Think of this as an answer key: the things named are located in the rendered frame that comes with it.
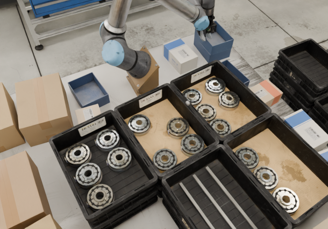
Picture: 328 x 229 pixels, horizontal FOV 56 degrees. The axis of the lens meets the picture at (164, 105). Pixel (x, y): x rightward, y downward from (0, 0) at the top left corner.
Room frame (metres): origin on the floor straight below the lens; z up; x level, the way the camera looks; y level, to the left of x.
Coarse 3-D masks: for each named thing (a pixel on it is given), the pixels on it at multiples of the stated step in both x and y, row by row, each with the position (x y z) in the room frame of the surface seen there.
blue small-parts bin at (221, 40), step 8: (216, 32) 1.57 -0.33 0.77; (224, 32) 1.51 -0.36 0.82; (200, 40) 1.47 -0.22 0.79; (208, 40) 1.49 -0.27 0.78; (216, 40) 1.50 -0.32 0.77; (224, 40) 1.50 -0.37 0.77; (232, 40) 1.42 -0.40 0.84; (208, 48) 1.39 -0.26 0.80; (216, 48) 1.37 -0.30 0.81; (224, 48) 1.40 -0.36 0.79
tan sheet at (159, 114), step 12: (156, 108) 0.92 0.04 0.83; (168, 108) 0.92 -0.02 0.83; (156, 120) 0.85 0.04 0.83; (168, 120) 0.85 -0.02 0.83; (156, 132) 0.78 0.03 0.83; (192, 132) 0.78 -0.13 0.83; (144, 144) 0.71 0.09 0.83; (156, 144) 0.71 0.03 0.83; (168, 144) 0.71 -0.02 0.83; (180, 144) 0.71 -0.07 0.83; (192, 144) 0.72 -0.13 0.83; (180, 156) 0.65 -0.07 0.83
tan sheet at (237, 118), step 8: (200, 88) 1.05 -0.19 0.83; (208, 96) 1.00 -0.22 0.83; (216, 96) 1.00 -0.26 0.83; (216, 104) 0.94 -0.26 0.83; (240, 104) 0.94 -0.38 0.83; (224, 112) 0.89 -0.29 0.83; (232, 112) 0.90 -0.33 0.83; (240, 112) 0.90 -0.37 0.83; (248, 112) 0.90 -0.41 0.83; (232, 120) 0.85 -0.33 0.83; (240, 120) 0.85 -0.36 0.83; (248, 120) 0.85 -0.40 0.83; (232, 128) 0.80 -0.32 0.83
